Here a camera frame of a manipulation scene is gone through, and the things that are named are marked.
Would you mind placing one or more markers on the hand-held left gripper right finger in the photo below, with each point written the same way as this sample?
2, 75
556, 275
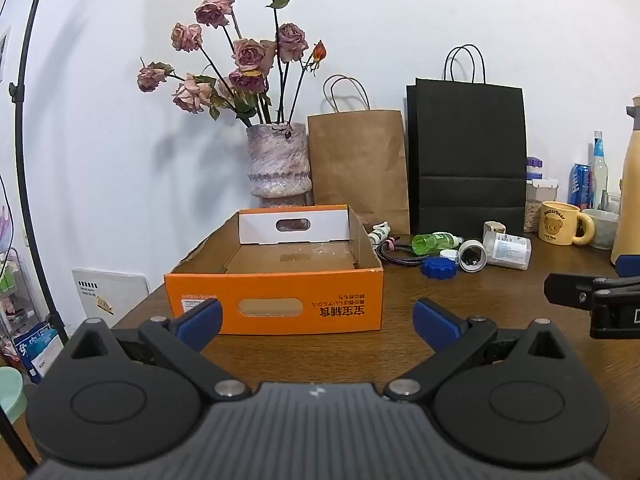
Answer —
435, 322

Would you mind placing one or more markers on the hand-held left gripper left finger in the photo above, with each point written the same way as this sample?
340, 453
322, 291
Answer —
200, 322

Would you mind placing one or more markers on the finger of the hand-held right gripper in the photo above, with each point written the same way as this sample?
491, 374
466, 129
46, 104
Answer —
570, 290

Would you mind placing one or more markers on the white screw cap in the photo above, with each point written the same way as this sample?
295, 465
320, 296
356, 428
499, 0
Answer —
449, 255

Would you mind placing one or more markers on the translucent labelled plastic container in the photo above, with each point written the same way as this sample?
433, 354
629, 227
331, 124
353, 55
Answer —
507, 250

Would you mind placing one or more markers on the green plastic bottle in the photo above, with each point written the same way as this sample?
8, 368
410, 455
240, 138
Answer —
430, 243

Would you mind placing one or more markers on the white tape roll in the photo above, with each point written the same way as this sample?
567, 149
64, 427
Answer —
481, 255

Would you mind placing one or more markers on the orange cardboard box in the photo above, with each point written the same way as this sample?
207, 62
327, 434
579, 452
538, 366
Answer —
325, 286

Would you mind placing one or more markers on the blue screw cap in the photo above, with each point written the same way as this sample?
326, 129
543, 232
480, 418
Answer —
438, 268

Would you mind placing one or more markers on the grey ceramic cup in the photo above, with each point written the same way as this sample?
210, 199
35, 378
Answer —
602, 230

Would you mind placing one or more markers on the yellow bear mug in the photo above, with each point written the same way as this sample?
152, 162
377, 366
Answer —
555, 222

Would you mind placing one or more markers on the small white tube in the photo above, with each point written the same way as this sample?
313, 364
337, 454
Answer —
378, 233

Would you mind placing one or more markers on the blue drink can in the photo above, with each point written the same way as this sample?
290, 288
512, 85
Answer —
580, 185

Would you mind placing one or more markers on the cream thermos jug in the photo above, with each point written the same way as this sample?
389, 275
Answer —
629, 185

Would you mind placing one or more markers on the clear glass bottle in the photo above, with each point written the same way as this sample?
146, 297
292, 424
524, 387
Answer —
598, 170

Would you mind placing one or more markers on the purple lidded small jar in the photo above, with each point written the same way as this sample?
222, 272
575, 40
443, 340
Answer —
534, 167

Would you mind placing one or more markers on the brown paper bag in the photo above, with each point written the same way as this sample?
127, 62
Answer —
357, 170

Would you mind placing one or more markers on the black paper bag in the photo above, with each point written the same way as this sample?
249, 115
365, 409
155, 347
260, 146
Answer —
465, 150

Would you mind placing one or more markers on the purple mottled ceramic vase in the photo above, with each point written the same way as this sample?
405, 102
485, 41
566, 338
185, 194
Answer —
277, 160

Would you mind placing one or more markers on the metal storage rack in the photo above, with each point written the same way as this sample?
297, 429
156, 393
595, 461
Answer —
10, 280

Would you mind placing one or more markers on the green plastic basin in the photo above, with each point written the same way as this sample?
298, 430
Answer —
10, 395

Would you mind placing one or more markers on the dried pink roses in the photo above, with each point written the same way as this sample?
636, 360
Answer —
247, 55

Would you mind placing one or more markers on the black light stand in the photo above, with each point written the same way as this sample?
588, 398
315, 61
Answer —
17, 110

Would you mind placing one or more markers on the white wall panel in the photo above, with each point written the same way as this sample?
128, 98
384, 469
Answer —
110, 290

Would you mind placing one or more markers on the wall picture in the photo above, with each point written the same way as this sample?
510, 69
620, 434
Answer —
4, 50

